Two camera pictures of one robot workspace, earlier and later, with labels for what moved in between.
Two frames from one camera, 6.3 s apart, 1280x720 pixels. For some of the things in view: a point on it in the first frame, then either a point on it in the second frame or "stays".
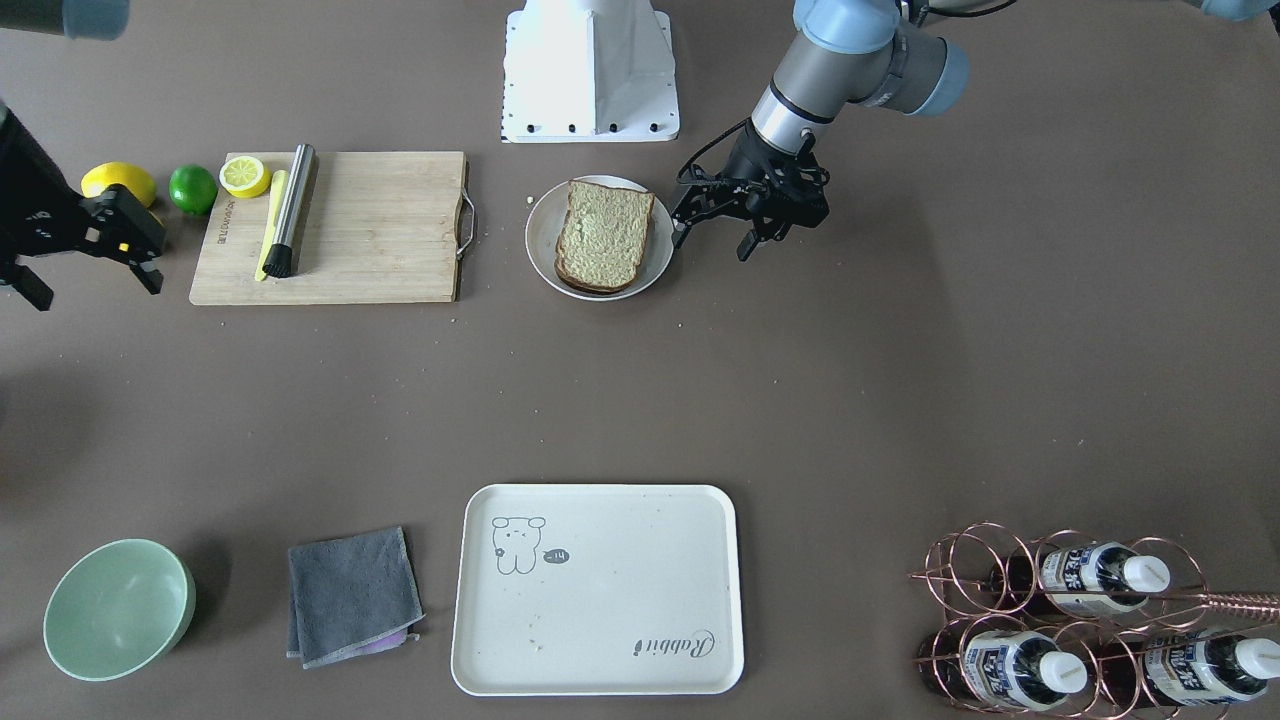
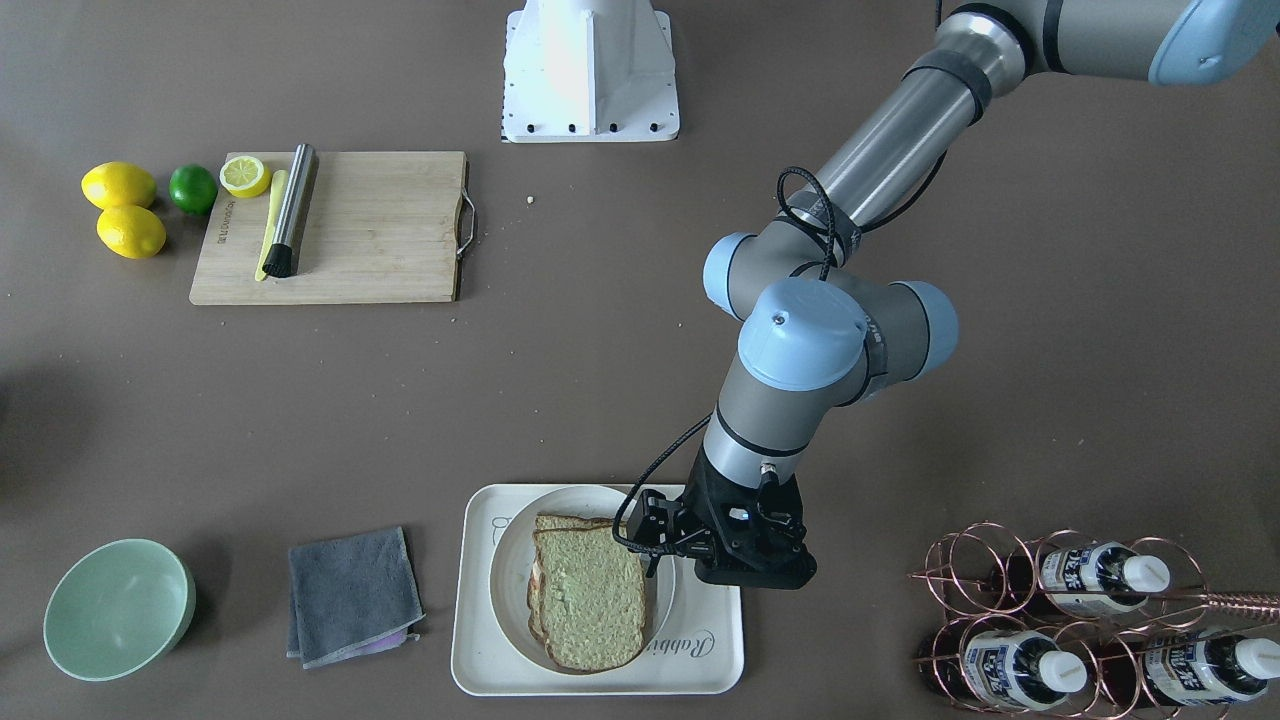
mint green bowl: (118, 608) stays
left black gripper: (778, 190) -> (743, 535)
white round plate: (544, 226) -> (513, 560)
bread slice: (602, 236) -> (592, 598)
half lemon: (245, 177) stays
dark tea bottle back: (1185, 670) stays
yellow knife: (280, 181) stays
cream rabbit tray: (598, 589) stays
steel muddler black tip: (278, 262) stays
